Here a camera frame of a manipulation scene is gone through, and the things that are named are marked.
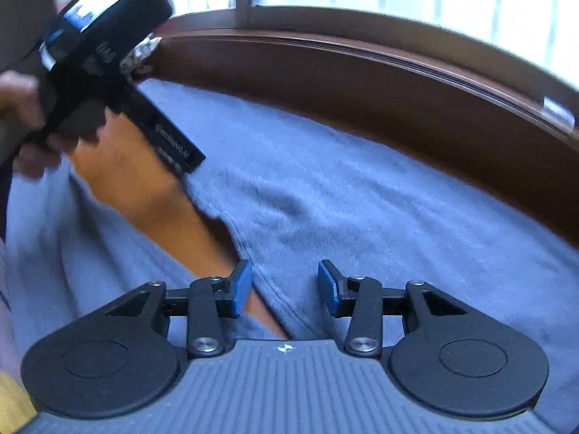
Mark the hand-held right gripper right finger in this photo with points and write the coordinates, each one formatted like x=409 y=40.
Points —
x=326 y=289

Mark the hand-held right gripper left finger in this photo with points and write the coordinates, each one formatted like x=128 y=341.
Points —
x=242 y=289

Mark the dark blue pants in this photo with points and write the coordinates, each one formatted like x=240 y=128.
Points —
x=339 y=190

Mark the person's left hand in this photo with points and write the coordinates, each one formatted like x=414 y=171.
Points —
x=22 y=99

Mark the white patterned garment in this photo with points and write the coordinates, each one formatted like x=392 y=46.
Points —
x=138 y=56

